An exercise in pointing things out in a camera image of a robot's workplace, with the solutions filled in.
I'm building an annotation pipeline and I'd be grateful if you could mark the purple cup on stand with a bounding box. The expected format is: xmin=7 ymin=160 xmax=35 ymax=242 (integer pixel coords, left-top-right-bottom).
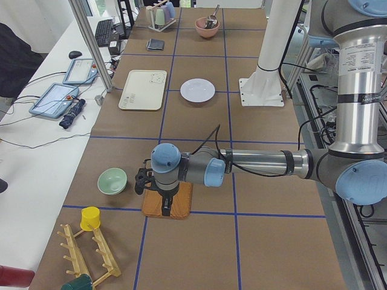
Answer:
xmin=161 ymin=2 xmax=175 ymax=21

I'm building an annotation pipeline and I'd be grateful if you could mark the cream bear tray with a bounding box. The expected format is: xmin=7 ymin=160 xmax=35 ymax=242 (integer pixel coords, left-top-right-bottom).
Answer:
xmin=118 ymin=69 xmax=167 ymax=111

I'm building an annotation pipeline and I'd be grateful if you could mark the green cup on stand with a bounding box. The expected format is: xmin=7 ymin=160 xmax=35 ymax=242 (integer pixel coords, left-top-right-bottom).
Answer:
xmin=155 ymin=8 xmax=165 ymax=26

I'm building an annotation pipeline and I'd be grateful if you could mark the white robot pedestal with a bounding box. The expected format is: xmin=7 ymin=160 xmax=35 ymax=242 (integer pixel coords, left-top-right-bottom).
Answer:
xmin=239 ymin=0 xmax=302 ymax=107

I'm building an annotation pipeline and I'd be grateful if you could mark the wooden cup stand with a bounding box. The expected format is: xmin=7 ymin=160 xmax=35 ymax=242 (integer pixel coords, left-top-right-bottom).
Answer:
xmin=146 ymin=0 xmax=176 ymax=32

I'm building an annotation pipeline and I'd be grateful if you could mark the red cylinder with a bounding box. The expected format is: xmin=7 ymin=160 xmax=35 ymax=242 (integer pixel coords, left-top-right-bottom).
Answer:
xmin=1 ymin=265 xmax=35 ymax=288

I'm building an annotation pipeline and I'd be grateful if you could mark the folded navy umbrella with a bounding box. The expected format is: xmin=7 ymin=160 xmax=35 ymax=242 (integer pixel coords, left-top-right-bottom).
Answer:
xmin=59 ymin=99 xmax=86 ymax=129

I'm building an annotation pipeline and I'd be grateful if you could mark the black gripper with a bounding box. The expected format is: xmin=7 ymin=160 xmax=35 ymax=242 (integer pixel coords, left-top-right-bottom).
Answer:
xmin=134 ymin=159 xmax=179 ymax=216

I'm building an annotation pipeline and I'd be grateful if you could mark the aluminium frame post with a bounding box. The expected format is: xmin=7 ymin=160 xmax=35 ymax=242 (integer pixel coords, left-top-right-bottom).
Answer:
xmin=68 ymin=0 xmax=113 ymax=92

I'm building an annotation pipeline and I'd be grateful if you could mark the teach pendant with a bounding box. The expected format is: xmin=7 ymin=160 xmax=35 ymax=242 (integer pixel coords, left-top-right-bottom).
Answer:
xmin=29 ymin=83 xmax=79 ymax=118
xmin=62 ymin=59 xmax=98 ymax=85

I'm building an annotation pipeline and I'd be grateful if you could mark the grey folded cloth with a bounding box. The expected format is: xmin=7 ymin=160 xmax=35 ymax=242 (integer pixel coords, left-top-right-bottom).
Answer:
xmin=146 ymin=38 xmax=164 ymax=51

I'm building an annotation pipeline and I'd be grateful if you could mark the far teach pendant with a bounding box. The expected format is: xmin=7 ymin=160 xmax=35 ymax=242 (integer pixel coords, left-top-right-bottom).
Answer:
xmin=62 ymin=59 xmax=98 ymax=85

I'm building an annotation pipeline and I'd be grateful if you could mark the green ceramic bowl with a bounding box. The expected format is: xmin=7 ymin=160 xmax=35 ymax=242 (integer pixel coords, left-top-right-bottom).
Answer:
xmin=97 ymin=168 xmax=128 ymax=196

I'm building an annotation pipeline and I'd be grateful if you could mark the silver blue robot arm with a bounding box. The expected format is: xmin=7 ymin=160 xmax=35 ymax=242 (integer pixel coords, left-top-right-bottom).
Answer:
xmin=135 ymin=1 xmax=386 ymax=216

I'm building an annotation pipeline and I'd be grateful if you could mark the metal scoop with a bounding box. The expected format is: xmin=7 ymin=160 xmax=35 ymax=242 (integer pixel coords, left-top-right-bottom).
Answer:
xmin=204 ymin=4 xmax=220 ymax=29

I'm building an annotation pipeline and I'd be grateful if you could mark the white plate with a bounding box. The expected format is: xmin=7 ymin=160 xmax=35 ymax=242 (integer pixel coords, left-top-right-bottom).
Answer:
xmin=180 ymin=79 xmax=215 ymax=103

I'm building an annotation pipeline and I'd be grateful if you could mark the dark green cup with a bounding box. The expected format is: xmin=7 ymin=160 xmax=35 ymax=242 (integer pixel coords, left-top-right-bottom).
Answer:
xmin=61 ymin=274 xmax=93 ymax=290

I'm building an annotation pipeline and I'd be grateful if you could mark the yellow cup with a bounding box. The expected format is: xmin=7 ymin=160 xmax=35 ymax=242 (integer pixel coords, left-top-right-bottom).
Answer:
xmin=80 ymin=207 xmax=101 ymax=231

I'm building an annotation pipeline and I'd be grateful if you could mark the black keyboard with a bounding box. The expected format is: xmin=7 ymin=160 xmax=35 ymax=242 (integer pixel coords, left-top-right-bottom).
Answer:
xmin=94 ymin=19 xmax=114 ymax=47

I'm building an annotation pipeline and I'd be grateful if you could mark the black box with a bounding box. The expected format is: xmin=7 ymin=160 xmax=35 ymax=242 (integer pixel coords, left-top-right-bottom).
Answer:
xmin=108 ymin=40 xmax=121 ymax=56

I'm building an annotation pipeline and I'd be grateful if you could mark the black computer mouse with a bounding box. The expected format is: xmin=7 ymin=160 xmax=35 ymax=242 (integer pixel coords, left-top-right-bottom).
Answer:
xmin=68 ymin=51 xmax=82 ymax=59

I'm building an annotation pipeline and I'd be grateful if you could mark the brown wooden tray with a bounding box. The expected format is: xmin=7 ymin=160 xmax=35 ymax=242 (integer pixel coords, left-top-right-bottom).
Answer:
xmin=141 ymin=182 xmax=193 ymax=220

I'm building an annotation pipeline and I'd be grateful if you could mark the pink bowl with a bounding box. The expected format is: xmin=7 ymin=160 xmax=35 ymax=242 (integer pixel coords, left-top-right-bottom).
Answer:
xmin=195 ymin=17 xmax=220 ymax=39

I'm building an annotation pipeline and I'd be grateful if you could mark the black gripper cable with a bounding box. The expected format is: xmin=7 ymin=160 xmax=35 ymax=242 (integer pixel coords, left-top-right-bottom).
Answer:
xmin=193 ymin=123 xmax=333 ymax=177

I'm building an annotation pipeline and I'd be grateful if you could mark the near teach pendant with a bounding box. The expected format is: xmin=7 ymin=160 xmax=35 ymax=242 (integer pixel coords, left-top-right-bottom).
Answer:
xmin=29 ymin=83 xmax=79 ymax=118

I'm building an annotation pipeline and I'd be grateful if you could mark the wooden cup rack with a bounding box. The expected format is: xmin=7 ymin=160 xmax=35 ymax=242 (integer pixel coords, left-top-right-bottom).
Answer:
xmin=57 ymin=224 xmax=122 ymax=289

